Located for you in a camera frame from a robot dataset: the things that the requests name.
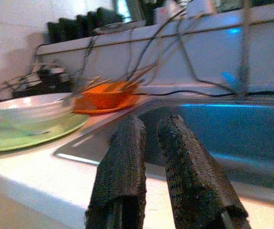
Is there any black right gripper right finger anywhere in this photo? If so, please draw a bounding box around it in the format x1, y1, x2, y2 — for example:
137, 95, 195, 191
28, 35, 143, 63
156, 114, 252, 229

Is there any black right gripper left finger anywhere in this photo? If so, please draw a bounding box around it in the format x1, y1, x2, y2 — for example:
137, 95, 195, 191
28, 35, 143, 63
84, 115, 148, 229

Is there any white bowl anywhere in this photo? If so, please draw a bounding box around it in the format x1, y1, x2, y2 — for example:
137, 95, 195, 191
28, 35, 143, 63
0, 93, 77, 121

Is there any stainless steel sink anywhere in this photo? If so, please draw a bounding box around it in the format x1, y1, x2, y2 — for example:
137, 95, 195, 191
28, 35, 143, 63
53, 95, 274, 208

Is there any orange plate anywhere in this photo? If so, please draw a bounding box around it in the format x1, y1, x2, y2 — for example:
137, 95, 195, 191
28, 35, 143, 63
72, 94, 144, 115

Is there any orange bowl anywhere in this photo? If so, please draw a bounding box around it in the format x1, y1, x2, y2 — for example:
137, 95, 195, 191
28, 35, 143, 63
81, 80, 141, 110

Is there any pale wooden utensil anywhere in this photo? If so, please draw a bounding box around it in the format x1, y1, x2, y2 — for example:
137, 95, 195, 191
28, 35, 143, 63
89, 63, 158, 91

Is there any light green plate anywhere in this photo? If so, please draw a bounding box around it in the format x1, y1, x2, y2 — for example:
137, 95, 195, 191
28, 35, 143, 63
0, 112, 90, 153

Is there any black power strip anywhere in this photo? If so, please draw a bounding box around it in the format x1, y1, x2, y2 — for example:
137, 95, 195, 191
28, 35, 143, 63
11, 64, 74, 98

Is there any metal faucet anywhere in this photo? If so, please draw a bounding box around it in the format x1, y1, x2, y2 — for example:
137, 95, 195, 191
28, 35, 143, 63
236, 0, 253, 98

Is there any thin black counter cable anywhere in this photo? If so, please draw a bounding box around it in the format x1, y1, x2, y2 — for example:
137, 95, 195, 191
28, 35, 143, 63
137, 82, 274, 98

